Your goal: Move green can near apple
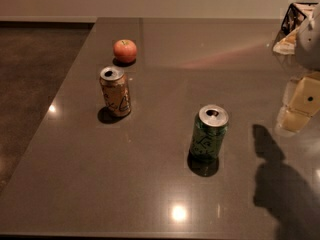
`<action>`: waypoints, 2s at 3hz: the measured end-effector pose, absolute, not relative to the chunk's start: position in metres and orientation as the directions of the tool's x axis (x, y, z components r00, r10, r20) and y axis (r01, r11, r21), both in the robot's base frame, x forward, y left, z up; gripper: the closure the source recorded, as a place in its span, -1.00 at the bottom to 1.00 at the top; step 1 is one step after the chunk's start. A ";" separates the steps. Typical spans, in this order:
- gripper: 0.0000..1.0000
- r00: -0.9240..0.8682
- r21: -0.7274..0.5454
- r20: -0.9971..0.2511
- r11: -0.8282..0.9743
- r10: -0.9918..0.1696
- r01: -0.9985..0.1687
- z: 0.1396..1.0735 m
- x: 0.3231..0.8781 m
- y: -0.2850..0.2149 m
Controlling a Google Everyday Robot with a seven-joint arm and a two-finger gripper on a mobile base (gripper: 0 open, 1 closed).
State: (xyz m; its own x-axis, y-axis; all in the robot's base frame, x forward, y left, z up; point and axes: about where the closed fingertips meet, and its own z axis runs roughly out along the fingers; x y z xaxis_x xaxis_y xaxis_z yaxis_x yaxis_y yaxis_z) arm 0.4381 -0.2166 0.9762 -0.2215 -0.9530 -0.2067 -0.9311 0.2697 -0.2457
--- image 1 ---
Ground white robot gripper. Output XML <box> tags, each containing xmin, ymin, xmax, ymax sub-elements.
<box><xmin>281</xmin><ymin>5</ymin><xmax>320</xmax><ymax>132</ymax></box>

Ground green soda can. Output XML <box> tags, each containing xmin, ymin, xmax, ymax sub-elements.
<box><xmin>189</xmin><ymin>104</ymin><xmax>229</xmax><ymax>162</ymax></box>

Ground red apple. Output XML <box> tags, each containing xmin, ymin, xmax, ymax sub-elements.
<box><xmin>113</xmin><ymin>39</ymin><xmax>137</xmax><ymax>63</ymax></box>

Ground orange soda can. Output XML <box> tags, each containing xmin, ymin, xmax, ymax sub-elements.
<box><xmin>99</xmin><ymin>66</ymin><xmax>131</xmax><ymax>117</ymax></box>

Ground black wire basket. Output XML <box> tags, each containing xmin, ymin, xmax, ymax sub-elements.
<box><xmin>273</xmin><ymin>2</ymin><xmax>319</xmax><ymax>55</ymax></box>

